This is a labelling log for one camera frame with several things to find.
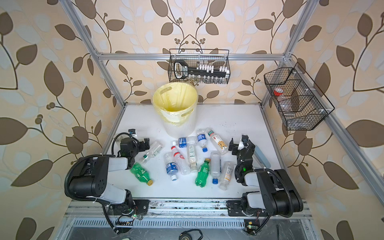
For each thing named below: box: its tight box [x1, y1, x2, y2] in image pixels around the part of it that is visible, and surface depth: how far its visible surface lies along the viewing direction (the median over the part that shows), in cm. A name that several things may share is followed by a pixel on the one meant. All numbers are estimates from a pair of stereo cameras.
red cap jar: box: [273, 87, 284, 96], surface depth 84 cm
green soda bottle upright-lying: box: [195, 158, 211, 188], surface depth 84 cm
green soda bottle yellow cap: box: [130, 162, 154, 187], surface depth 82 cm
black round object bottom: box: [179, 228, 204, 240], surface depth 66 cm
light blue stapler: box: [252, 145, 271, 169], surface depth 88 cm
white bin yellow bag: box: [152, 82, 199, 139], surface depth 94 cm
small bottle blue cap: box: [196, 128, 208, 153], surface depth 98 cm
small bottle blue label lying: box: [172, 137, 198, 148], surface depth 96 cm
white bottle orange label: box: [206, 127, 228, 155], surface depth 94 cm
